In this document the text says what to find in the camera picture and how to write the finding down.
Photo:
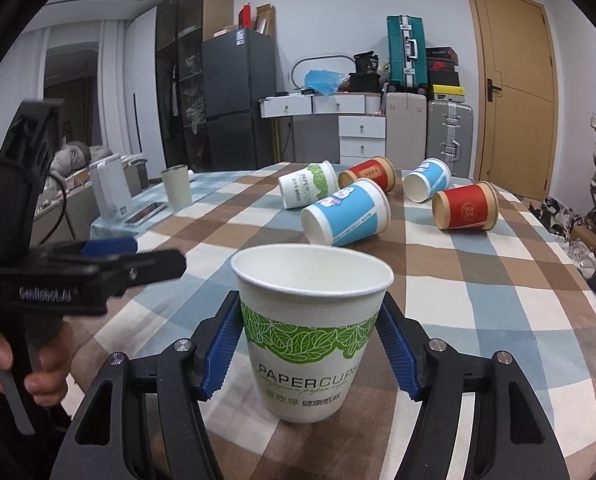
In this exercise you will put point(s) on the beige tumbler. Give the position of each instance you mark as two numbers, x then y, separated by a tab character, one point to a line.
176	187

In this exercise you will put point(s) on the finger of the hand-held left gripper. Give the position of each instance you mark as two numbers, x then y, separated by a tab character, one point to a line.
111	246
150	266

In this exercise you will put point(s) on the large blue white paper cup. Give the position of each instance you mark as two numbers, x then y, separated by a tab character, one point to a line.
350	212

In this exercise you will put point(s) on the beige suitcase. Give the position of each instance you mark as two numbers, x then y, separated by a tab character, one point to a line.
405	125

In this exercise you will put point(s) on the teal suitcase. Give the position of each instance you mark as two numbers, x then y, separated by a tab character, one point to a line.
405	52

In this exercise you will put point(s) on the silver suitcase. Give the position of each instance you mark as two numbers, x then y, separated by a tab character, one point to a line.
450	135

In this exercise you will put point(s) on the smartphone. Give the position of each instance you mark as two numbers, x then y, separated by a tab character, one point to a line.
145	213

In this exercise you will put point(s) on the small blue white paper cup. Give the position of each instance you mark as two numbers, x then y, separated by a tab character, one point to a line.
428	180

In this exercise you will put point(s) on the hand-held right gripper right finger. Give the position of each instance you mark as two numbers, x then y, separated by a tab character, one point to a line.
399	357

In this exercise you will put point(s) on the red box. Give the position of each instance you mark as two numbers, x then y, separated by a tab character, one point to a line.
248	16

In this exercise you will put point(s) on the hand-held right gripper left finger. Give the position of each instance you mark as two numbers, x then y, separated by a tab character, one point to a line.
221	357

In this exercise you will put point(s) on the cardboard box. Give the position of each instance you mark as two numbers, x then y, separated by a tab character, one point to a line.
264	19

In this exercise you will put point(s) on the checked tablecloth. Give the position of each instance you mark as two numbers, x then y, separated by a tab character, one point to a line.
478	285

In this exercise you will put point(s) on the glass door cabinet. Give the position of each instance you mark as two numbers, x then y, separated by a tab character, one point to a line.
182	60

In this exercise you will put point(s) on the green leaf white paper cup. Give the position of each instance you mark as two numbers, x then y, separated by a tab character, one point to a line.
305	187
310	340

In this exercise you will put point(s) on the black white patterned cloth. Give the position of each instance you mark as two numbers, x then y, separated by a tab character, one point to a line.
560	215

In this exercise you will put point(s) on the stack of shoe boxes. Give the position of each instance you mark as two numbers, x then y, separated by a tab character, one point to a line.
445	72

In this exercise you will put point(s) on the grey padded jacket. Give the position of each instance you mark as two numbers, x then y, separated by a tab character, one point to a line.
80	157

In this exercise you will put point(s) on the wooden door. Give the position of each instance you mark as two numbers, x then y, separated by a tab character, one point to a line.
513	85

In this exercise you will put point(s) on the dark grey refrigerator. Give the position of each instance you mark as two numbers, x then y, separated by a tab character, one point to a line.
237	100

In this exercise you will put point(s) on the white electric kettle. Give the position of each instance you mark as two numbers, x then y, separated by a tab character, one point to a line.
108	187

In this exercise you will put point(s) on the red brown paper cup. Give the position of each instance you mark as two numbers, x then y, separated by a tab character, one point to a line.
373	172
470	207

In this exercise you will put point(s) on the white drawer dresser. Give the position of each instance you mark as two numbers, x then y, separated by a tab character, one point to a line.
355	132

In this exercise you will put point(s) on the black bag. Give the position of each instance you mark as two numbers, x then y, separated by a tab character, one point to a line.
367	71

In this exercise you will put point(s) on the blue plastic bag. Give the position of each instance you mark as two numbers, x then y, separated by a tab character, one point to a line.
323	81

